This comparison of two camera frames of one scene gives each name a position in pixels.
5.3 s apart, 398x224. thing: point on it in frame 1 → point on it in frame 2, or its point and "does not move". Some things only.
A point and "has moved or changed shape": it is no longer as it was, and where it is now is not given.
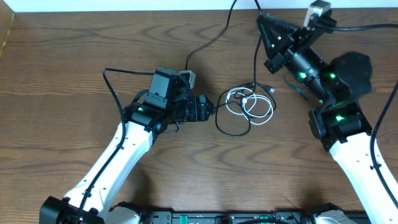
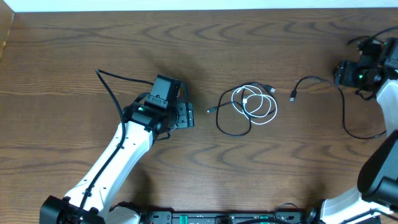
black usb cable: x=220 y=34 has moved or changed shape
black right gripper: x=300 y=42 → x=345 y=72
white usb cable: x=244 y=112 has moved or changed shape
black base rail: x=227 y=217 does not move
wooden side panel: x=7 y=15 does not move
